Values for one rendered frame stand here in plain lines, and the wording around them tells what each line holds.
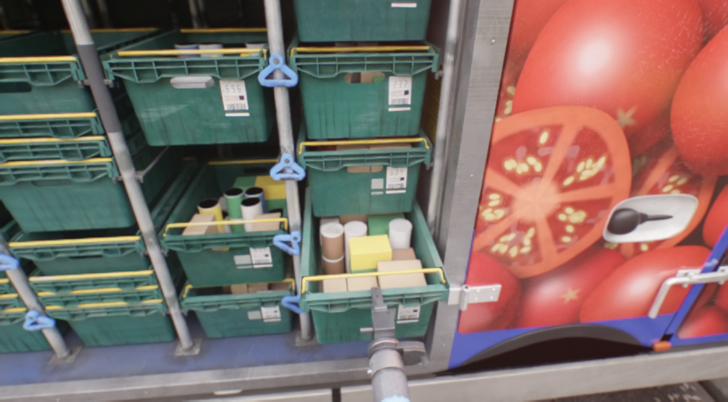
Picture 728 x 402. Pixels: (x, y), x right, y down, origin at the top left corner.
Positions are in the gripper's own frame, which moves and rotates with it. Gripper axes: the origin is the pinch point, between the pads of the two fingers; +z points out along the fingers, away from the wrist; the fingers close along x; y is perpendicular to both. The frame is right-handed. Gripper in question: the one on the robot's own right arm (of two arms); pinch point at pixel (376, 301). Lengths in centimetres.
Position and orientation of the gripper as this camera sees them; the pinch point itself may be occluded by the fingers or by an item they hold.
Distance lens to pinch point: 102.2
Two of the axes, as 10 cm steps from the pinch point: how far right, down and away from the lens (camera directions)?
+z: -1.0, -5.1, 8.6
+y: -9.9, 0.4, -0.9
